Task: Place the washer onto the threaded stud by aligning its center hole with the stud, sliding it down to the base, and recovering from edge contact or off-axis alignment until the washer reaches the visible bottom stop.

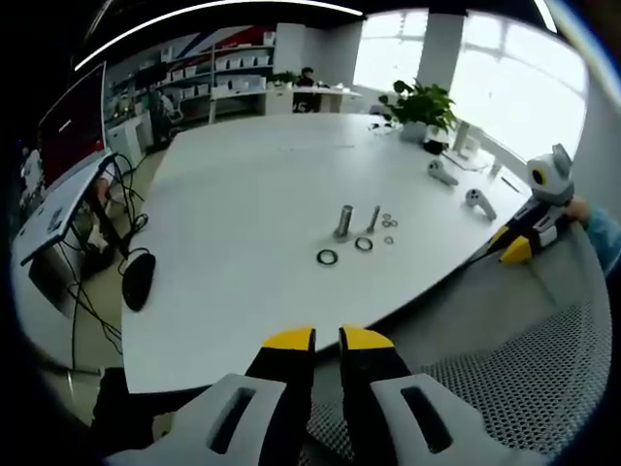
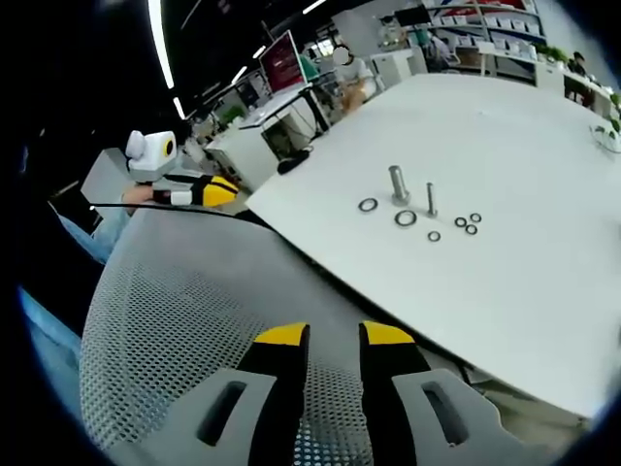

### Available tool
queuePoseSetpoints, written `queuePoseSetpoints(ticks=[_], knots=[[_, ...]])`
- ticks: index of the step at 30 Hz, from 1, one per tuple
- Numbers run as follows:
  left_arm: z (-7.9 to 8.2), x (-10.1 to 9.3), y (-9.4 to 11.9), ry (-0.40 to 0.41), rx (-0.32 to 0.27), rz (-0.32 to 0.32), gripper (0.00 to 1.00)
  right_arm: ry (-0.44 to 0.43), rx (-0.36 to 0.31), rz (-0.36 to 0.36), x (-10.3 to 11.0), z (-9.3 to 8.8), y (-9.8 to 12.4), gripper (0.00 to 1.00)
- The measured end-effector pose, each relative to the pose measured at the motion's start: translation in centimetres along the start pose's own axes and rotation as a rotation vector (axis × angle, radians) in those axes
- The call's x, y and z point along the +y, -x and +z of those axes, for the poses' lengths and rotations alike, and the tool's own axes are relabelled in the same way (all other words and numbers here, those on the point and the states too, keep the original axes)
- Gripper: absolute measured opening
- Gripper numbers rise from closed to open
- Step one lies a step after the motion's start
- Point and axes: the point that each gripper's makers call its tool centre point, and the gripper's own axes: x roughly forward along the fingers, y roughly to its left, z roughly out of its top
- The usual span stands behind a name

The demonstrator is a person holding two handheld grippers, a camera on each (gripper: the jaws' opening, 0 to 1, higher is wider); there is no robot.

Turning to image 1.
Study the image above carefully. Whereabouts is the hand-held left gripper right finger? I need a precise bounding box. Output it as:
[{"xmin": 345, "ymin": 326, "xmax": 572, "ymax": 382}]
[{"xmin": 337, "ymin": 324, "xmax": 547, "ymax": 466}]

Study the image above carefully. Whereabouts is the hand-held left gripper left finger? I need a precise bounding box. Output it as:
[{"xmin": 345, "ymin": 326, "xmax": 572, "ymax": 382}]
[{"xmin": 104, "ymin": 325, "xmax": 317, "ymax": 466}]

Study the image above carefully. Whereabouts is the thin metal threaded stud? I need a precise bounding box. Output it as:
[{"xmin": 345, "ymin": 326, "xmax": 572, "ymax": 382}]
[{"xmin": 360, "ymin": 205, "xmax": 382, "ymax": 236}]

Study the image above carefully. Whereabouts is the thick metal threaded stud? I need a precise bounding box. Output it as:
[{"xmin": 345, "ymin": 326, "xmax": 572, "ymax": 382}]
[{"xmin": 333, "ymin": 204, "xmax": 356, "ymax": 241}]

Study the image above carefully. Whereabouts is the person's right hand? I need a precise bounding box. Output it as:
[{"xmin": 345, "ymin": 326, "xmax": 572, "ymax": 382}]
[{"xmin": 562, "ymin": 197, "xmax": 594, "ymax": 225}]

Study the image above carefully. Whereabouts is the white handheld controller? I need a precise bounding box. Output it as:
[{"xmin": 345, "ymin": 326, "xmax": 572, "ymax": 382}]
[
  {"xmin": 465, "ymin": 187, "xmax": 498, "ymax": 220},
  {"xmin": 427, "ymin": 159, "xmax": 460, "ymax": 187}
]

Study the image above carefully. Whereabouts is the white stand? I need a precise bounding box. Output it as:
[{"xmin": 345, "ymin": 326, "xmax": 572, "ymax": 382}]
[{"xmin": 443, "ymin": 119, "xmax": 489, "ymax": 171}]

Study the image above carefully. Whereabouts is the grey mesh office chair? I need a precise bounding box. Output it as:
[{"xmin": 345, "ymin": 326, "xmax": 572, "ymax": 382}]
[{"xmin": 300, "ymin": 218, "xmax": 613, "ymax": 466}]

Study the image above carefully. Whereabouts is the potted green plant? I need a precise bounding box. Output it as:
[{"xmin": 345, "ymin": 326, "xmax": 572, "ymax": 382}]
[{"xmin": 378, "ymin": 79, "xmax": 458, "ymax": 145}]

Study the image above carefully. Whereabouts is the black computer mouse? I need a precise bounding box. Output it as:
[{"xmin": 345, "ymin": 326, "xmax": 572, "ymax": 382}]
[{"xmin": 120, "ymin": 251, "xmax": 157, "ymax": 313}]

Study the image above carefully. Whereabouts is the white background desk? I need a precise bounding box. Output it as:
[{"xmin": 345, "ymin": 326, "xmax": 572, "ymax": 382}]
[{"xmin": 264, "ymin": 83, "xmax": 364, "ymax": 116}]

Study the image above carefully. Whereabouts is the white side desk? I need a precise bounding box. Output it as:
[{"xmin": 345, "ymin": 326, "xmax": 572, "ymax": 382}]
[{"xmin": 11, "ymin": 153, "xmax": 118, "ymax": 267}]

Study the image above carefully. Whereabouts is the dark computer monitor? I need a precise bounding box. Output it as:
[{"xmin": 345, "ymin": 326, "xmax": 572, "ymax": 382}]
[{"xmin": 37, "ymin": 61, "xmax": 109, "ymax": 189}]

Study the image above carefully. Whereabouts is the white shelving unit with bins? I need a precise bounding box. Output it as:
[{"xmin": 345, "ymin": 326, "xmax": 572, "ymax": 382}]
[{"xmin": 109, "ymin": 31, "xmax": 278, "ymax": 125}]

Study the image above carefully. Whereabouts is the black cable bundle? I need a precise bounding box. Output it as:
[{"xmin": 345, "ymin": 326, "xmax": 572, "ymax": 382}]
[{"xmin": 67, "ymin": 152, "xmax": 151, "ymax": 370}]

